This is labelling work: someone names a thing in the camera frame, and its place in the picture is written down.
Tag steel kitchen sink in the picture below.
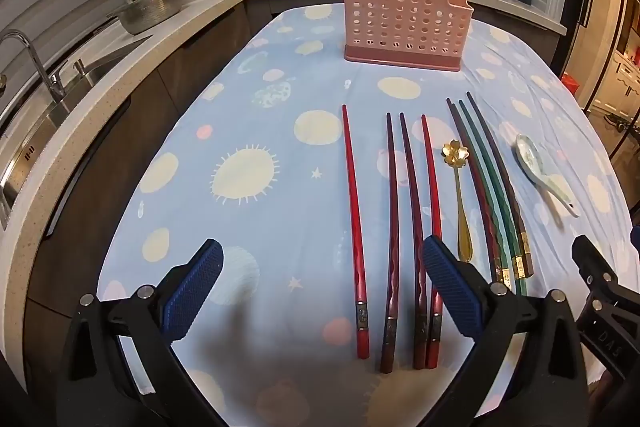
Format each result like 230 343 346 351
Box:
0 34 153 228

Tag white speckled kitchen countertop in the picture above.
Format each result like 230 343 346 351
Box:
0 0 568 303

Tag dark wood base cabinets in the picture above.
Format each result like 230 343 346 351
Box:
20 0 281 388

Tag pink perforated utensil holder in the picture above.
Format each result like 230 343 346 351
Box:
341 0 475 72

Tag dark red chopstick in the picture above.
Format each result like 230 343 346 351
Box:
380 112 401 374
399 112 428 370

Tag pale ceramic soup spoon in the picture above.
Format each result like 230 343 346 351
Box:
515 133 581 219

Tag blue sun print tablecloth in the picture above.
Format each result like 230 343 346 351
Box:
92 2 636 427

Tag chrome sink faucet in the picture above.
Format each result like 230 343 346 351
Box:
0 29 68 102

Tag gold flower spoon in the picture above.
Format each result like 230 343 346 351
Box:
441 138 475 264

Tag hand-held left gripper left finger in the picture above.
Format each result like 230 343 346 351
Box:
55 238 226 427

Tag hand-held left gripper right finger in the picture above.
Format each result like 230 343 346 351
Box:
421 234 601 427

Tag green chopstick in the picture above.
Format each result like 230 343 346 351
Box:
458 100 526 297
450 103 513 285

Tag steel colander bowl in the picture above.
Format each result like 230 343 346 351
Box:
116 0 185 36

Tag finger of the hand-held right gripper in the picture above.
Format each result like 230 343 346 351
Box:
571 234 640 383

